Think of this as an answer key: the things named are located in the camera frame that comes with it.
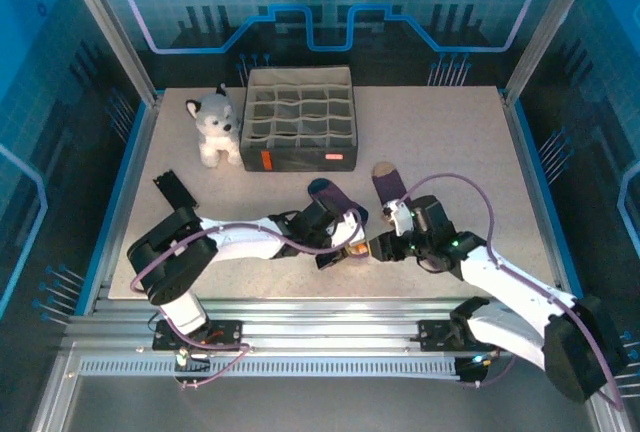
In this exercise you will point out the purple sock with teal toe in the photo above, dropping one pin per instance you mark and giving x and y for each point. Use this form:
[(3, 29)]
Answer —
[(332, 194)]

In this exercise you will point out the purple sock with beige toe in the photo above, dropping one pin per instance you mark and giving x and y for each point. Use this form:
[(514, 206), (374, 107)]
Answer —
[(389, 184)]

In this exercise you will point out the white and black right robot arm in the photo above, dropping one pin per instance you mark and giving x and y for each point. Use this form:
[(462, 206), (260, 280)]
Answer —
[(520, 287)]

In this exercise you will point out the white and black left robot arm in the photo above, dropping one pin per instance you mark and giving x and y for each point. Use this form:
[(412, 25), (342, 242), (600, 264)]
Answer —
[(240, 242)]

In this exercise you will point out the grey fabric divided organizer box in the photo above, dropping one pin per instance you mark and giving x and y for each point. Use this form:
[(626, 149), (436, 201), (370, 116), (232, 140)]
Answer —
[(300, 159)]

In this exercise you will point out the grey white husky plush toy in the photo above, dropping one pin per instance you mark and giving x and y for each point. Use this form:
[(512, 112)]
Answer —
[(215, 127)]

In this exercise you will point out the aluminium front frame rail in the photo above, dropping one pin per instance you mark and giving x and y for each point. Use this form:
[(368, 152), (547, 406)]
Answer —
[(325, 322)]

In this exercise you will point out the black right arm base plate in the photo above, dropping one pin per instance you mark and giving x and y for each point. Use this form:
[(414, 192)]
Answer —
[(435, 334)]

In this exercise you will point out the aluminium side rail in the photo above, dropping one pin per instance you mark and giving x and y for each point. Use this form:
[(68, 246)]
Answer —
[(125, 202), (541, 202)]

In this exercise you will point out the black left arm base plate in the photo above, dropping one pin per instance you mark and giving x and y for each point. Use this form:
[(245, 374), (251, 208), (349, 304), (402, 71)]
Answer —
[(230, 332)]

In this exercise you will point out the aluminium frame post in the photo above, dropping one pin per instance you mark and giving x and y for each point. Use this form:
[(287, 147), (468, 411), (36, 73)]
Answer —
[(548, 27), (113, 27)]

